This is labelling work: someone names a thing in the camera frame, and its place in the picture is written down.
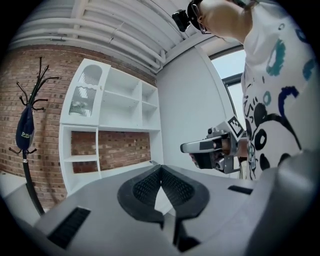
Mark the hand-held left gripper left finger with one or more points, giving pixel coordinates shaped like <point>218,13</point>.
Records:
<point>127,200</point>

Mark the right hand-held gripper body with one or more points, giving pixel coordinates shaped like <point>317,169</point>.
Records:
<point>231,150</point>

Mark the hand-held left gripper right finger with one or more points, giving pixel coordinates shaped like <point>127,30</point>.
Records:
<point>195,200</point>

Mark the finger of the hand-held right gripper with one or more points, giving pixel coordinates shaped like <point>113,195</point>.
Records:
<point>202,160</point>
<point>192,147</point>

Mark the white glass cabinet door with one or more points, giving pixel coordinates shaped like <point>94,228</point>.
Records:
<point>75,110</point>

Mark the person's right forearm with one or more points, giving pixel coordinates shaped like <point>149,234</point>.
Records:
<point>242,147</point>

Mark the white open shelf cabinet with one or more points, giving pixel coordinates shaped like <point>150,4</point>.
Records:
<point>120,115</point>

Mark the dark-framed window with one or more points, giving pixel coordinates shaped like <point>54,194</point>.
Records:
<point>230,65</point>

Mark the white patterned shirt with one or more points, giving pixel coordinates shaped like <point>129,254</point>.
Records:
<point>280,75</point>

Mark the black coat stand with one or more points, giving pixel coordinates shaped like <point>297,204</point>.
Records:
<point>27,172</point>

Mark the dark blue hanging bag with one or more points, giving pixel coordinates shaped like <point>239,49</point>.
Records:
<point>25,130</point>

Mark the person's head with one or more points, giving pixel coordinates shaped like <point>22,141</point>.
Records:
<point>222,17</point>

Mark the row of white ceiling pipes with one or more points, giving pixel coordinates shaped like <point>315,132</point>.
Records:
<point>112,32</point>

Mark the black head-mounted camera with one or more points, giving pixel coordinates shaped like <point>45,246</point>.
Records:
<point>181,18</point>

